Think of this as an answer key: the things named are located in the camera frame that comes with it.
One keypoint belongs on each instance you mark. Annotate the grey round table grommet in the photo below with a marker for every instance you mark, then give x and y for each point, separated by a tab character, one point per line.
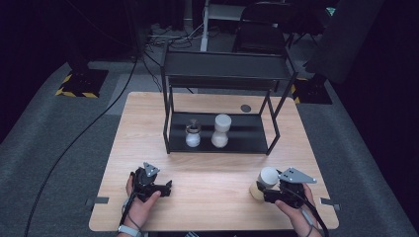
245	108

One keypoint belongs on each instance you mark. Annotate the black base with hazard tape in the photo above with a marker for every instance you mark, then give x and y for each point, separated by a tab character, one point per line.
311	92
82	84

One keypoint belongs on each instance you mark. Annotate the black metal two-tier rack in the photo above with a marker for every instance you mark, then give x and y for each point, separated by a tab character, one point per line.
224	98

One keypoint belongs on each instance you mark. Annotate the grey tape strip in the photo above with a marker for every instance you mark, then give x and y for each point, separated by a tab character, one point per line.
100	200
330	203

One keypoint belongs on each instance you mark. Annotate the grey hanging curtain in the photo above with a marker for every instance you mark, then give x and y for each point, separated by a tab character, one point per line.
342	39

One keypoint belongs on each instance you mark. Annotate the beige bottle with white cap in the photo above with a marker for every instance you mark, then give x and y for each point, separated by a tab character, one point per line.
265	184

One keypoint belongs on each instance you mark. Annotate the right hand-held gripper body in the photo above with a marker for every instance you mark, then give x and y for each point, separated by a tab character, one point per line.
291	189

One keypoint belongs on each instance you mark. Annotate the person's right hand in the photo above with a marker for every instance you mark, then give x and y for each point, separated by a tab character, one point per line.
298	217

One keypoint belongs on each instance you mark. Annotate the white wristwatch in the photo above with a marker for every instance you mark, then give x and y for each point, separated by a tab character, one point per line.
129	230

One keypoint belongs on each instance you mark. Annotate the white metal stand leg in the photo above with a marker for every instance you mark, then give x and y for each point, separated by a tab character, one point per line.
206	26

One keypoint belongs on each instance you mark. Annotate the person's left hand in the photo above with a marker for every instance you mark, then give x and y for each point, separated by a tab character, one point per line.
140	210

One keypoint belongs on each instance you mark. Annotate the black folding chair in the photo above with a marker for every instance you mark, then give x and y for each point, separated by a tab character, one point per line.
260	33

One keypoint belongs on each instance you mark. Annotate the small glass jar dark lid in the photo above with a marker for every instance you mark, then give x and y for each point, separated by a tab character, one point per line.
193	135

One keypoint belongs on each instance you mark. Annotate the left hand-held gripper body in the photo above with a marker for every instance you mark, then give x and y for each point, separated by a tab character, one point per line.
146	184

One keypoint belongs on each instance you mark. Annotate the white hourglass-shaped grinder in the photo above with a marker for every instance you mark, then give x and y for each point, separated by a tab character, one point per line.
220	131

